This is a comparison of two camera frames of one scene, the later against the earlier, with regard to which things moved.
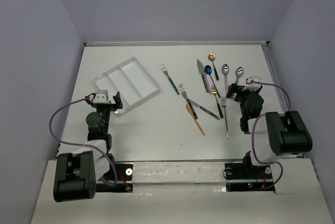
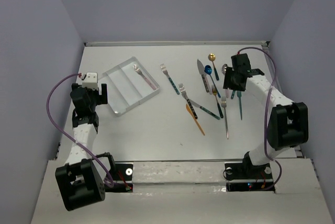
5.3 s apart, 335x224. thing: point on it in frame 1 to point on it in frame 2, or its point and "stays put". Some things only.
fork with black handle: (183, 92) stays put
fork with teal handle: (164, 68) stays put
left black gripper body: (104, 111) to (95, 99)
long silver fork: (224, 103) stays put
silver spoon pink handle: (225, 70) stays put
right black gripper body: (241, 96) to (229, 80)
